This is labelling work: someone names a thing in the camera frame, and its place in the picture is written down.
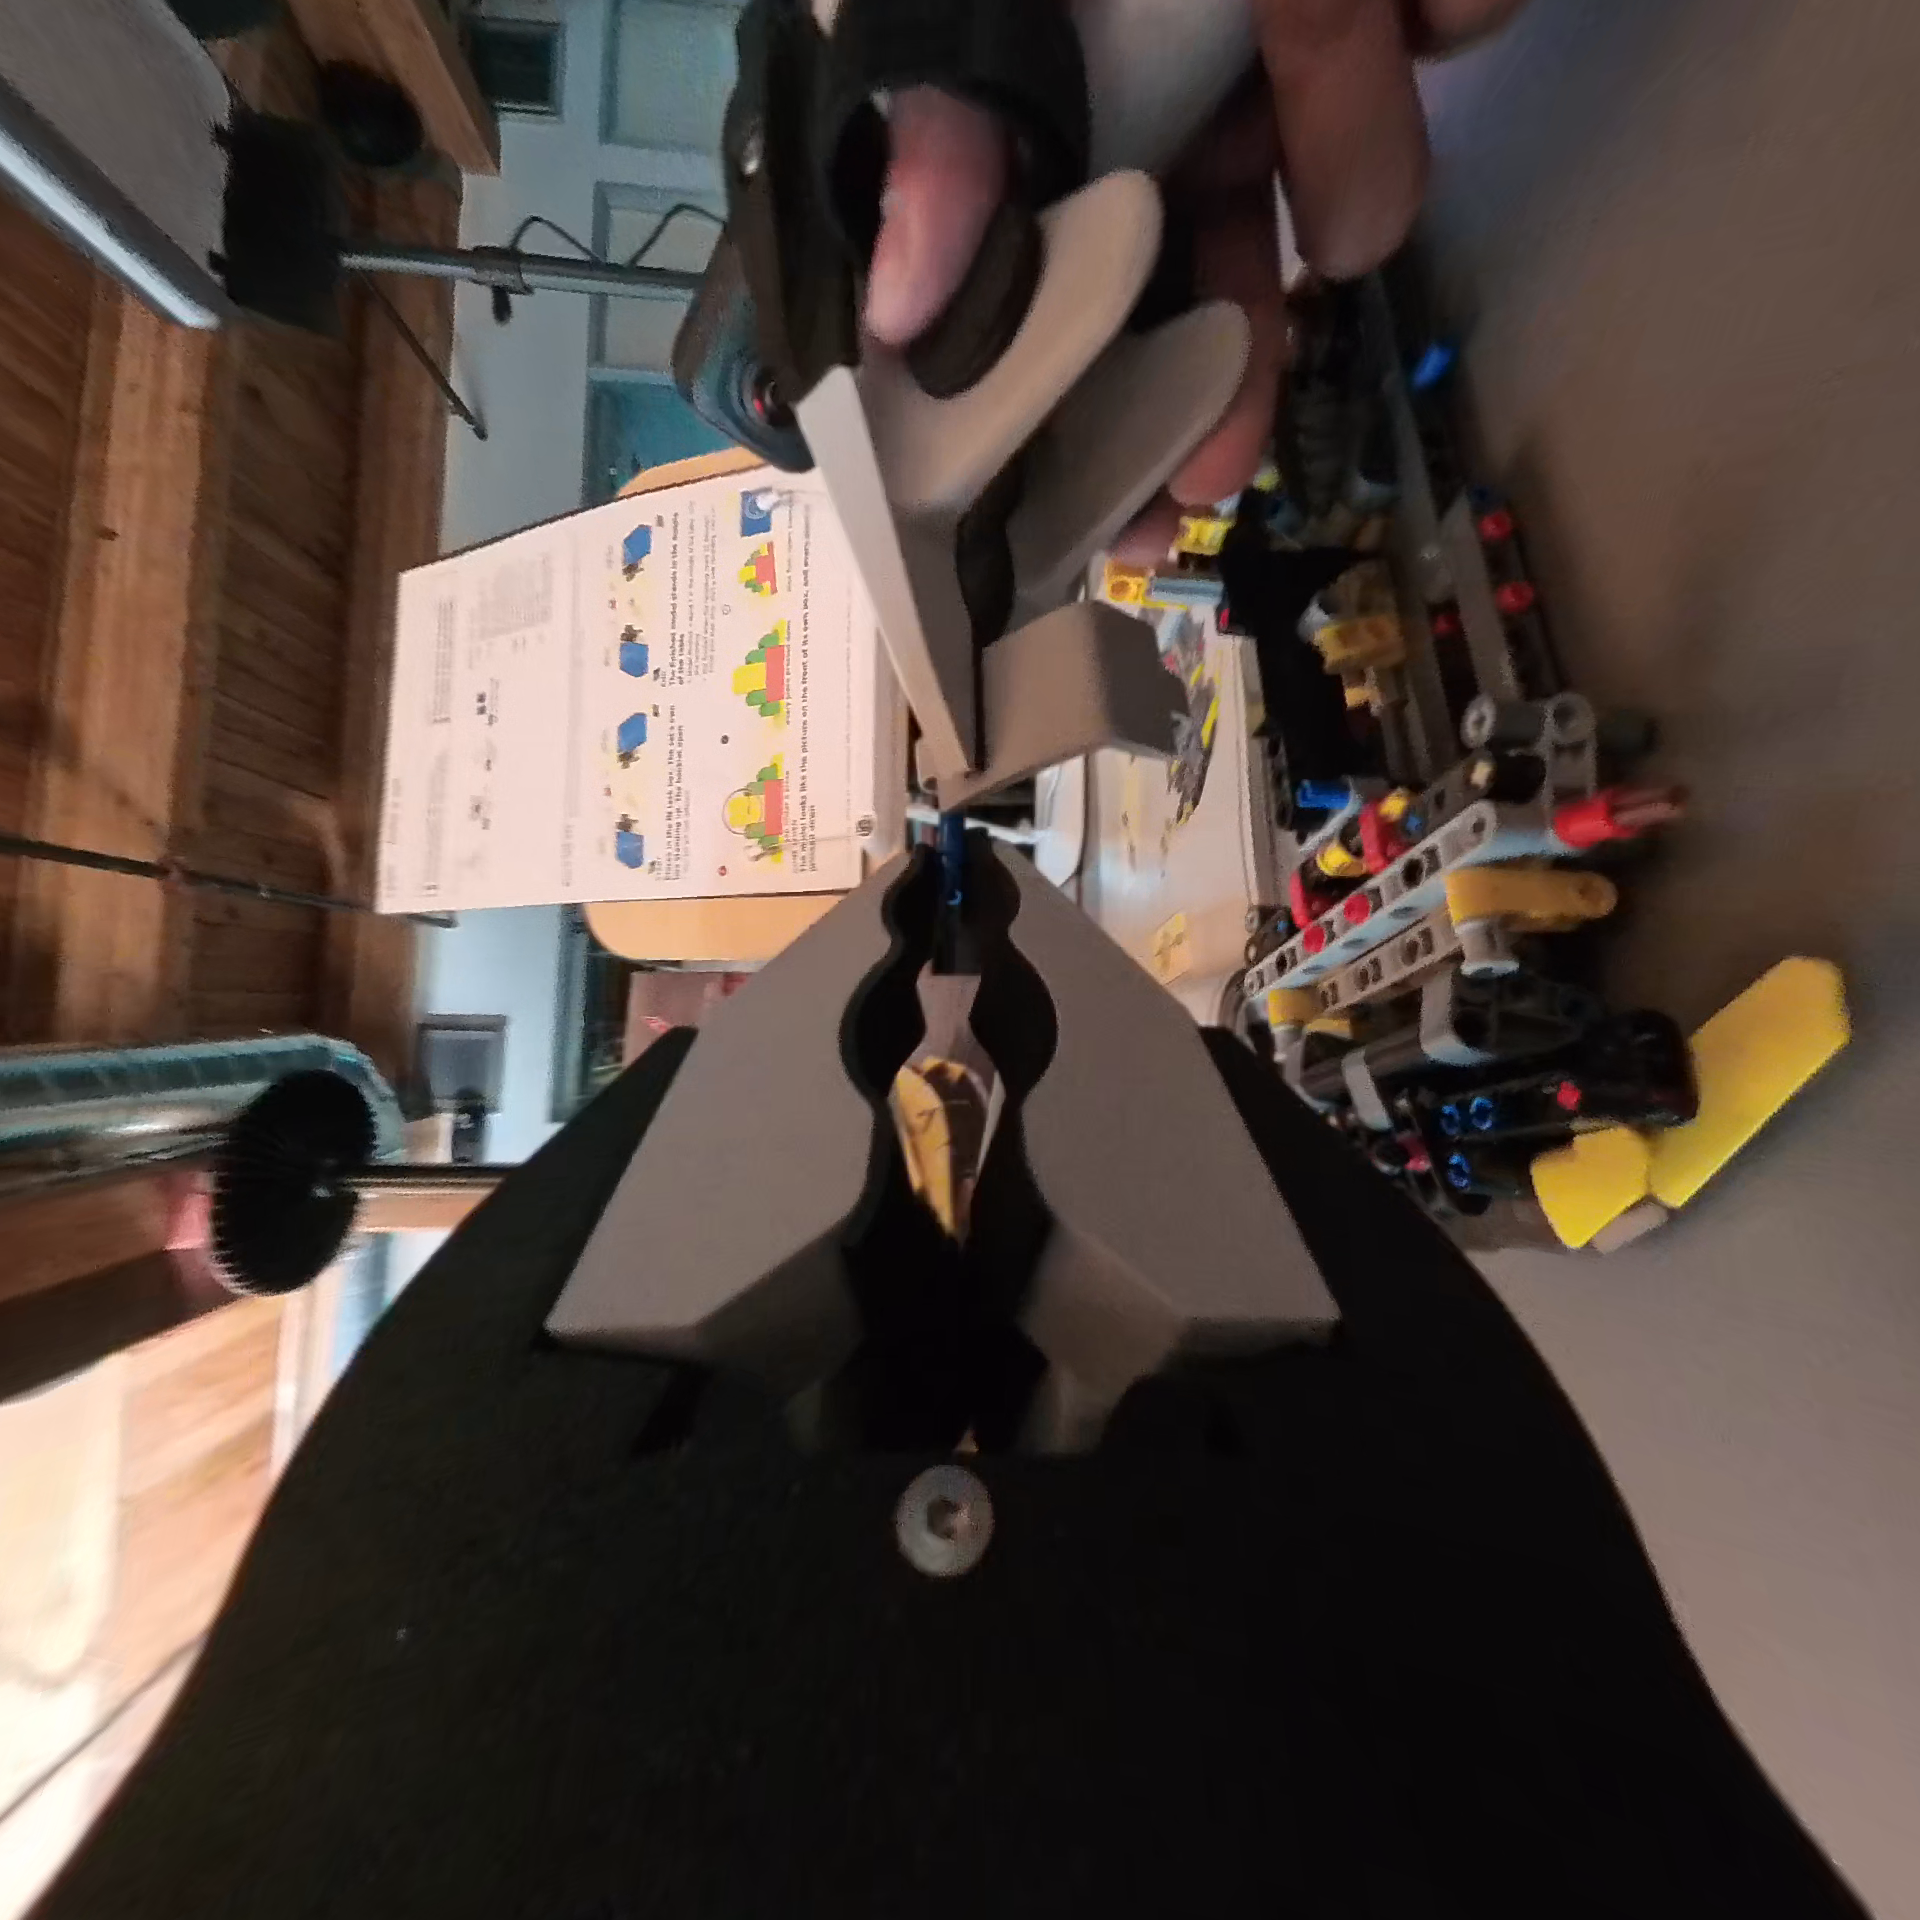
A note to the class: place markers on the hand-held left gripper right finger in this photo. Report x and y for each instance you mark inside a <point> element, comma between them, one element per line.
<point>1170,1170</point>

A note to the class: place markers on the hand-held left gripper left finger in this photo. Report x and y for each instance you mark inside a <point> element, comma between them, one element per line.
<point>720,1170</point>

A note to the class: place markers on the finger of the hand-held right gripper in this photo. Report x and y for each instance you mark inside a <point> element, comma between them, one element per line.
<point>1078,691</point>
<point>901,586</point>

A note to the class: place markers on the lego instruction booklet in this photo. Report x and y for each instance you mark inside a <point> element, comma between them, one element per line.
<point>1155,840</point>

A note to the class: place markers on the blue lego axle pin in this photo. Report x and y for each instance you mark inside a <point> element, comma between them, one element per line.
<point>953,867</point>

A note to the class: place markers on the lego car chassis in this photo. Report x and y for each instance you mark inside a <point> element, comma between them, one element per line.
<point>1425,902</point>

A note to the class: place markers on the lego set box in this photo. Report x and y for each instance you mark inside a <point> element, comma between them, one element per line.
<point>937,1109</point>

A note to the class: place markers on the person's right hand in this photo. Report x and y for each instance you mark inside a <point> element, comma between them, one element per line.
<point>1349,149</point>

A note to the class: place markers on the printed instruction sheet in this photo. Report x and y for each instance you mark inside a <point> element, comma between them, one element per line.
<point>598,720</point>

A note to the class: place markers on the black pole floor lamp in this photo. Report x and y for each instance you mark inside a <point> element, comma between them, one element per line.
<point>283,1184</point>
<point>283,224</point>

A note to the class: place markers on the teal ceiling duct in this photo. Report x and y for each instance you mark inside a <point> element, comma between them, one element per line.
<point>149,1088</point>

